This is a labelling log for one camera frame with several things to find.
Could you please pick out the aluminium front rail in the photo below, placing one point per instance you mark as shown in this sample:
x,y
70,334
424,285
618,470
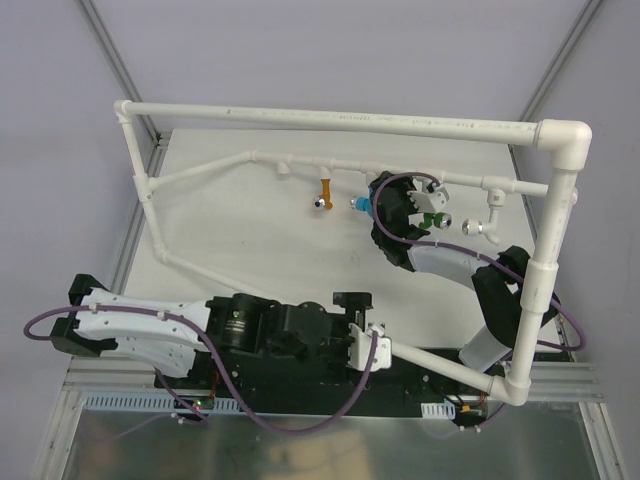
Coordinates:
x,y
569,382

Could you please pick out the aluminium frame post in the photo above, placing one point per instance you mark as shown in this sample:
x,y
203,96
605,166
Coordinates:
x,y
98,28
587,15

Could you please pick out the left aluminium frame post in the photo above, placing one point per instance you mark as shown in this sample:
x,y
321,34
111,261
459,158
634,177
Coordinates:
x,y
98,28

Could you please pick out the right white cable duct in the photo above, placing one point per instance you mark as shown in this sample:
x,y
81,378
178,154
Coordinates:
x,y
438,410

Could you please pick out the orange water faucet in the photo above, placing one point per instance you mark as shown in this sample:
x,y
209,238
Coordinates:
x,y
322,202

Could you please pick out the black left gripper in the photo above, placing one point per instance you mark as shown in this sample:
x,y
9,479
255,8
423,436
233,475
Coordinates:
x,y
353,317

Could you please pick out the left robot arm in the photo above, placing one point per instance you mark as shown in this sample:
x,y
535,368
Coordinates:
x,y
169,335

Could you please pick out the blue water faucet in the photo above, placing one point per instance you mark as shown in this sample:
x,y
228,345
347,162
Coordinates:
x,y
361,204

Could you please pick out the green water faucet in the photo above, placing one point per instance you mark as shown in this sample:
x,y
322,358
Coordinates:
x,y
440,220

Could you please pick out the white PVC pipe frame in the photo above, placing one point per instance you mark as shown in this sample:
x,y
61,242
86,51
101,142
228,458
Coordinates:
x,y
568,143

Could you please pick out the left white cable duct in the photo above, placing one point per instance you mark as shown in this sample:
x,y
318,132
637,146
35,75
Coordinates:
x,y
158,403

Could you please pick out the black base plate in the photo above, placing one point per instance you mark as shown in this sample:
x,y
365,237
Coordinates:
x,y
270,385

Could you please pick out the white water faucet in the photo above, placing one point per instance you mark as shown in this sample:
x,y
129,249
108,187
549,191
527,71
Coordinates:
x,y
496,199

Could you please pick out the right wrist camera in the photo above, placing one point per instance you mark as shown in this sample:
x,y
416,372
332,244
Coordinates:
x,y
431,202

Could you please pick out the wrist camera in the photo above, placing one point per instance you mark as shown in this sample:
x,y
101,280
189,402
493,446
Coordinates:
x,y
431,202
370,345

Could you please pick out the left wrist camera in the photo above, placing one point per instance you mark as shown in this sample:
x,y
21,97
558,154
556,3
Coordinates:
x,y
370,345

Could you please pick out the right aluminium frame post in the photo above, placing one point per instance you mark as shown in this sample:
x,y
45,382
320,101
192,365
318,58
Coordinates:
x,y
587,15

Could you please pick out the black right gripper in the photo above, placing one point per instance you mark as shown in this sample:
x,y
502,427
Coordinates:
x,y
392,212

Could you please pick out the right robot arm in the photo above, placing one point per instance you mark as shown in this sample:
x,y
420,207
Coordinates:
x,y
496,280

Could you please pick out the white cable duct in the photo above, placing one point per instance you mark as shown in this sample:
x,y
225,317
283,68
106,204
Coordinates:
x,y
438,410
158,403

